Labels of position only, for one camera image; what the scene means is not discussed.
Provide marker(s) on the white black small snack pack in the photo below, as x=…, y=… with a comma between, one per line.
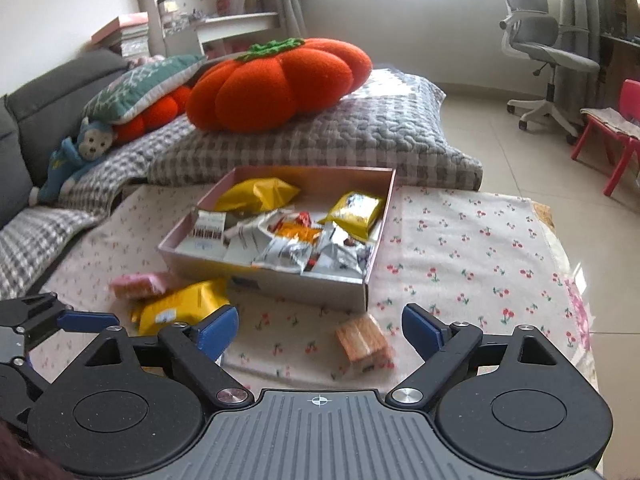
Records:
x=339, y=254

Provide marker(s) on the orange pumpkin plush cushion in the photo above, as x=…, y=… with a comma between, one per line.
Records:
x=272, y=83

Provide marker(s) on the large yellow snack pack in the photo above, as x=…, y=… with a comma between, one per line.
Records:
x=189, y=305

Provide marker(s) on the wooden desk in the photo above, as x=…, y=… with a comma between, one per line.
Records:
x=619, y=60

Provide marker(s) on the yellow snack pack front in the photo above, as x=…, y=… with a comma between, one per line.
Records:
x=254, y=196

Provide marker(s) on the grey checkered large cushion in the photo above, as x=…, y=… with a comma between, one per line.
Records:
x=392, y=121

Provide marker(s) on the white snack pack with text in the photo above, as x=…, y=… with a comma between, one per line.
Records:
x=284, y=255

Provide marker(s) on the grey sofa backrest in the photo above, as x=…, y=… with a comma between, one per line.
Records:
x=38, y=116

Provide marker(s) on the white grey office chair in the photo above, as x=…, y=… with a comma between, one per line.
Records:
x=530, y=31

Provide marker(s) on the stack of books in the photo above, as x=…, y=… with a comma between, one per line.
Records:
x=127, y=35

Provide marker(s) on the brown rice bar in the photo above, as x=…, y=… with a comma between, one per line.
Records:
x=364, y=344

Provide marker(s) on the small orange pumpkin cushion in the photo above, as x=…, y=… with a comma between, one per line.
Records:
x=159, y=114

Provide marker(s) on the green leaf pattern pillow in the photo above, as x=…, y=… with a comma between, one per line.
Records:
x=135, y=91

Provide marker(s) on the small yellow blue pack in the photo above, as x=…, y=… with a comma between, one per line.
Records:
x=356, y=213

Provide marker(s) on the pink rice bar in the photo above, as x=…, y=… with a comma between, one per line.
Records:
x=142, y=285

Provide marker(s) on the white grey triangular snack pack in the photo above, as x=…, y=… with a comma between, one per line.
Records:
x=205, y=238

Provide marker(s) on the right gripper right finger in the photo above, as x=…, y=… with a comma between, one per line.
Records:
x=446, y=351

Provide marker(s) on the orange yellow wrapper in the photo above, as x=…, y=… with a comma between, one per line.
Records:
x=297, y=231

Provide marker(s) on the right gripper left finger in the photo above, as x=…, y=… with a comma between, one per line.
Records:
x=194, y=351

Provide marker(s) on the pink red child chair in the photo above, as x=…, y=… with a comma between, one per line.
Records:
x=620, y=129

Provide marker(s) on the blue monkey plush toy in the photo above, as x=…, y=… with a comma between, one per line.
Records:
x=73, y=159

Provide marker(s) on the white shelf unit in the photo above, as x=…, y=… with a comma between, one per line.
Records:
x=209, y=27

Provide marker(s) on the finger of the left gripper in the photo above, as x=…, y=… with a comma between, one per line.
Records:
x=85, y=322

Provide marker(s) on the grey checkered sofa blanket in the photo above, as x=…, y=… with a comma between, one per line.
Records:
x=33, y=239

